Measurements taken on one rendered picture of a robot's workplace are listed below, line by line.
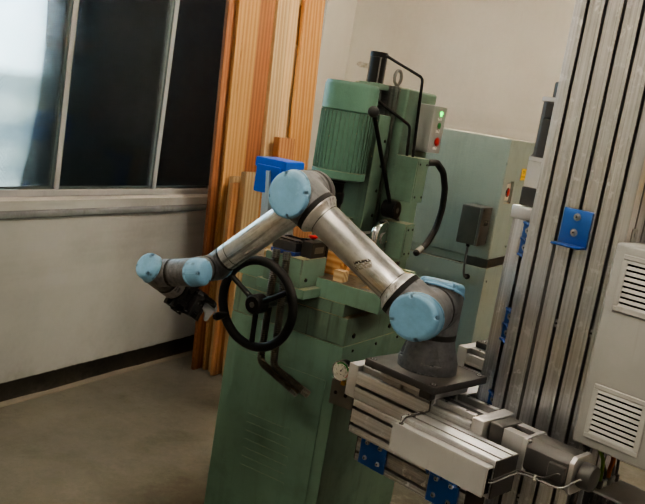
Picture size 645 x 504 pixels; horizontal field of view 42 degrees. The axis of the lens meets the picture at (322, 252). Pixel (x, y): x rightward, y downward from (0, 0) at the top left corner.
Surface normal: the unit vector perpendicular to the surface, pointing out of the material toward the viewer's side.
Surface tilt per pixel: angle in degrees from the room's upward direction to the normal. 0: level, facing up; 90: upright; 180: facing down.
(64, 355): 90
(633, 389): 90
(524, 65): 90
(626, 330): 90
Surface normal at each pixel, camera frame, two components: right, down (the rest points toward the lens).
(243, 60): 0.86, 0.17
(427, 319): -0.33, 0.18
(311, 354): -0.54, 0.06
